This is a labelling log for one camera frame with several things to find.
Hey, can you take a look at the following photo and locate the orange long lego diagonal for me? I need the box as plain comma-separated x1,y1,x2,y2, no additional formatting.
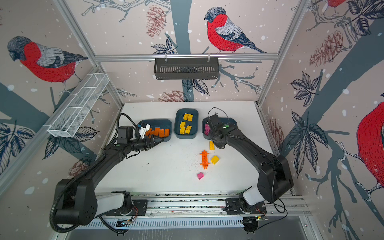
159,129,165,138

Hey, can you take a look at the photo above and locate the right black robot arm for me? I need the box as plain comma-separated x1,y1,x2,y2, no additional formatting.
207,114,294,213

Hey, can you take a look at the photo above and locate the black hanging wall basket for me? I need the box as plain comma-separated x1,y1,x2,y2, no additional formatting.
154,58,220,80

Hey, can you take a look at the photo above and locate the right teal bin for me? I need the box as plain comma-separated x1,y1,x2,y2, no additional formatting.
202,117,238,140

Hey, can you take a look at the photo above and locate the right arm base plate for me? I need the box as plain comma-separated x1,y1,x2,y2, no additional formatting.
223,199,267,215

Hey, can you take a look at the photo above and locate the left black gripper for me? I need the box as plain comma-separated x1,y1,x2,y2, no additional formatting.
128,134,164,152

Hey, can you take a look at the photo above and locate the teal bin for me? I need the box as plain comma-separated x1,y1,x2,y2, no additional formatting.
174,108,199,140
138,119,172,142
202,117,238,140

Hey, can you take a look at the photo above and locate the yellow long lego brick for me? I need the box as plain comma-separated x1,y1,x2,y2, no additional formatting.
209,141,215,151

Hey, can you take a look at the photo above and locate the pink lego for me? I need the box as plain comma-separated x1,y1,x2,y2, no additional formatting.
204,124,211,136
197,173,204,180

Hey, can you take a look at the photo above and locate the white wire mesh shelf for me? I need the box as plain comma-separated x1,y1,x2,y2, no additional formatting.
48,73,110,138

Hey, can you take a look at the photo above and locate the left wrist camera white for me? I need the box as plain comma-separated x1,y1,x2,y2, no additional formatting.
138,123,151,139

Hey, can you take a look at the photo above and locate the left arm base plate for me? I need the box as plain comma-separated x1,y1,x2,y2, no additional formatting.
106,200,148,217

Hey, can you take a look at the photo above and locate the left teal bin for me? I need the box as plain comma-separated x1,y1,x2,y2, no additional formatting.
138,119,172,142

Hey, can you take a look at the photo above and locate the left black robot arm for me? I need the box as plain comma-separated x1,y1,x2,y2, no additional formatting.
49,122,165,235

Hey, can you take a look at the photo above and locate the middle teal bin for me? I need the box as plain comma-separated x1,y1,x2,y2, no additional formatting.
174,108,199,140

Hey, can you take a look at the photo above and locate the orange fence lego piece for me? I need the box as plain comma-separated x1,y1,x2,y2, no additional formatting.
200,150,211,170

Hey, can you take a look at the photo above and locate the pink lego top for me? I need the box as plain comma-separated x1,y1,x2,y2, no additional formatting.
204,124,211,136

